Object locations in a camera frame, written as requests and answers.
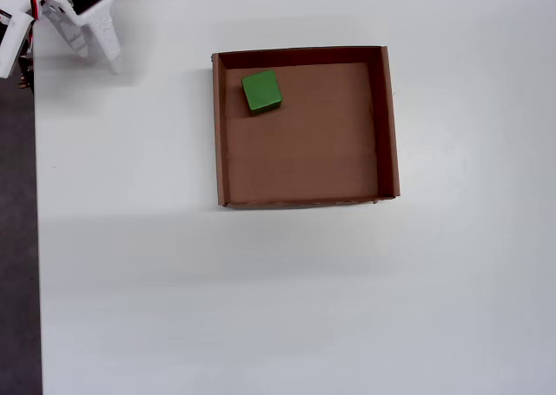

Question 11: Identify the green cube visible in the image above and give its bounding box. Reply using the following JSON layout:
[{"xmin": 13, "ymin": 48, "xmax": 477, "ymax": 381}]
[{"xmin": 241, "ymin": 69, "xmax": 284, "ymax": 117}]

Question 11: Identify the brown cardboard box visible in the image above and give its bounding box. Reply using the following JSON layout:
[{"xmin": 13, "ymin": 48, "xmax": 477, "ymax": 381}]
[{"xmin": 211, "ymin": 44, "xmax": 401, "ymax": 209}]

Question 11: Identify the small metal connector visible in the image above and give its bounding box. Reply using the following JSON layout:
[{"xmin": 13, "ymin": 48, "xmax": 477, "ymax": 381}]
[{"xmin": 17, "ymin": 54, "xmax": 35, "ymax": 95}]

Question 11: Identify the white wrist camera plate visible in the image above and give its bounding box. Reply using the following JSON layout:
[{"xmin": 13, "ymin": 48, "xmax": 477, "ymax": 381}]
[{"xmin": 0, "ymin": 15, "xmax": 35, "ymax": 80}]

